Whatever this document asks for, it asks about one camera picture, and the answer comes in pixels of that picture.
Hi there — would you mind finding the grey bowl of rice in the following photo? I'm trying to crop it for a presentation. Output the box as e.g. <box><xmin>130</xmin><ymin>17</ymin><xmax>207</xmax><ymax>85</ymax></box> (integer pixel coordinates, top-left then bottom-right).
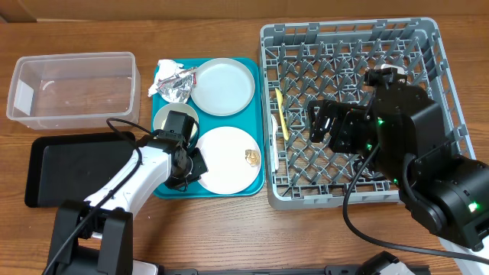
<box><xmin>152</xmin><ymin>102</ymin><xmax>199</xmax><ymax>138</ymax></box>

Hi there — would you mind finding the large pinkish white plate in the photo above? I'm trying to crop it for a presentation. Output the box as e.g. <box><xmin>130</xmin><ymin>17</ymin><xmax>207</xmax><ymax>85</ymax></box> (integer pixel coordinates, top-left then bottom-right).
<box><xmin>197</xmin><ymin>126</ymin><xmax>261</xmax><ymax>195</ymax></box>

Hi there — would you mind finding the yellow plastic spoon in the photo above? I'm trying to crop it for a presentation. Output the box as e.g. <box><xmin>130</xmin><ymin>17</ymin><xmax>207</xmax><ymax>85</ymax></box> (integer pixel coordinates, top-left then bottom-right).
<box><xmin>275</xmin><ymin>88</ymin><xmax>289</xmax><ymax>141</ymax></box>

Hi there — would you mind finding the brown food scrap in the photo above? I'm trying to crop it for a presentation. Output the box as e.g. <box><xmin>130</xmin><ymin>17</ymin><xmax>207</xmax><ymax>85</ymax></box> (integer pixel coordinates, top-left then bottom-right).
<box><xmin>245</xmin><ymin>149</ymin><xmax>261</xmax><ymax>167</ymax></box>

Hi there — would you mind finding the white paper cup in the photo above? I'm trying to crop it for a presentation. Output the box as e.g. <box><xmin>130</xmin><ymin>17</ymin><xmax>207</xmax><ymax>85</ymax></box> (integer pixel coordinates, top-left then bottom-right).
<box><xmin>374</xmin><ymin>63</ymin><xmax>406</xmax><ymax>74</ymax></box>

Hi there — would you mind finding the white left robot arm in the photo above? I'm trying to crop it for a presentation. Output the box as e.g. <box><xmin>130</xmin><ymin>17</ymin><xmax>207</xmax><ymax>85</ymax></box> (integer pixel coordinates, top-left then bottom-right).
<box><xmin>44</xmin><ymin>111</ymin><xmax>208</xmax><ymax>275</ymax></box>

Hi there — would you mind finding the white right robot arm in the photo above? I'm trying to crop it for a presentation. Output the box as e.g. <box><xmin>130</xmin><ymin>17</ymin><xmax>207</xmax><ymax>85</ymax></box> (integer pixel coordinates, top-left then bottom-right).
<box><xmin>307</xmin><ymin>66</ymin><xmax>488</xmax><ymax>274</ymax></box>

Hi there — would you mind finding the grey plastic dishwasher rack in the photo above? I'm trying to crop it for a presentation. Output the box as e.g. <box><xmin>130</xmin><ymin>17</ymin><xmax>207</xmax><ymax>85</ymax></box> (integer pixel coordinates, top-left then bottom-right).
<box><xmin>260</xmin><ymin>18</ymin><xmax>474</xmax><ymax>210</ymax></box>

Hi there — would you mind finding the crumpled foil wrapper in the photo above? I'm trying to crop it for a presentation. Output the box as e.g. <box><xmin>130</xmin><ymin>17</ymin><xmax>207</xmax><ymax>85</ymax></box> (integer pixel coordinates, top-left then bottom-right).
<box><xmin>157</xmin><ymin>67</ymin><xmax>197</xmax><ymax>103</ymax></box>

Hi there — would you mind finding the small grey plate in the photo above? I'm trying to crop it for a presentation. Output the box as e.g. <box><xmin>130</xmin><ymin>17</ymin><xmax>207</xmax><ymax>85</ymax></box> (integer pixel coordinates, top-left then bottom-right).
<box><xmin>191</xmin><ymin>58</ymin><xmax>255</xmax><ymax>116</ymax></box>

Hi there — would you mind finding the crumpled white napkin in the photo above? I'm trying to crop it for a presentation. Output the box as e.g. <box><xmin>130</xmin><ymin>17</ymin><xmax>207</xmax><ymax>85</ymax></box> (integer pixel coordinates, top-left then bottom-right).
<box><xmin>148</xmin><ymin>59</ymin><xmax>183</xmax><ymax>97</ymax></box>

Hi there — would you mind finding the teal serving tray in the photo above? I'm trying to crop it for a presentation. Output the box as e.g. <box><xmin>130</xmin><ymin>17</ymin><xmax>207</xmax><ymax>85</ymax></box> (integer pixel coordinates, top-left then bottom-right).
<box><xmin>151</xmin><ymin>57</ymin><xmax>265</xmax><ymax>199</ymax></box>

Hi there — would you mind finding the black plastic tray bin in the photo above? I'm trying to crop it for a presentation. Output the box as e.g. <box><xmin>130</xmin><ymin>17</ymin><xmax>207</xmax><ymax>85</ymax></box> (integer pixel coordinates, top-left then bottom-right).
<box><xmin>24</xmin><ymin>132</ymin><xmax>133</xmax><ymax>208</ymax></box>

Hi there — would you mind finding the clear plastic bin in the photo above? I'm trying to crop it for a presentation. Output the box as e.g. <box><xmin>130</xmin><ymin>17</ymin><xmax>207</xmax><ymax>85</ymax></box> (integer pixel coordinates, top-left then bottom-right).
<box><xmin>6</xmin><ymin>52</ymin><xmax>141</xmax><ymax>130</ymax></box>

